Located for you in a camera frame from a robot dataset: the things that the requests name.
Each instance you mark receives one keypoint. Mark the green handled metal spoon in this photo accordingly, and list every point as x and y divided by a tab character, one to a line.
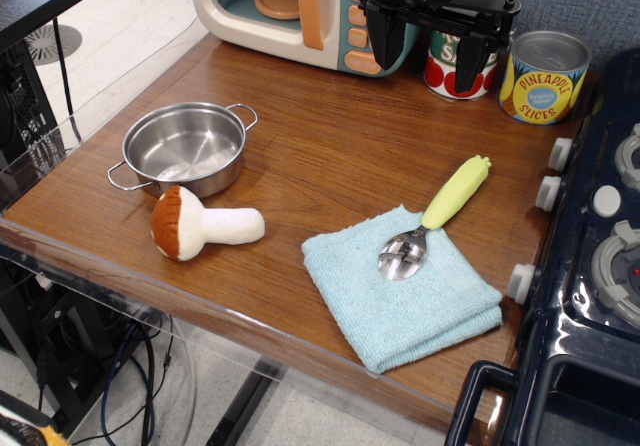
404	254

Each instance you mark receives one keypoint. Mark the orange fuzzy object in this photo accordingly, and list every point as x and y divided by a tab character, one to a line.
22	424

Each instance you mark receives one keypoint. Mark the pineapple slices can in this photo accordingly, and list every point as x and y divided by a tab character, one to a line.
544	75

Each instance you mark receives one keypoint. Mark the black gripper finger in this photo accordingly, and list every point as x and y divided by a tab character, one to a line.
387	35
474	52

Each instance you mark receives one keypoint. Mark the light blue folded cloth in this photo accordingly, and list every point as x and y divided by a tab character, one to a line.
393	323

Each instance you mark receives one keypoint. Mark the small steel pot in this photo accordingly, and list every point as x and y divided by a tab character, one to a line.
196	145

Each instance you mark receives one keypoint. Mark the teal toy microwave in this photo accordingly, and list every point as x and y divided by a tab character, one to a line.
330	34

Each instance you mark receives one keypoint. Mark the clear acrylic table guard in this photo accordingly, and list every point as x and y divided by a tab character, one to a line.
325	151

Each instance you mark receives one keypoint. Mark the plush brown white mushroom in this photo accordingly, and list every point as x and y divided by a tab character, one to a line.
181	226

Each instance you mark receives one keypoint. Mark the tomato sauce can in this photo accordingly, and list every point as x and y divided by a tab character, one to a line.
440	69

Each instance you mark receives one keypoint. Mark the dark blue toy stove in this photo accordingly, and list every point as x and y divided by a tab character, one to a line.
576	378

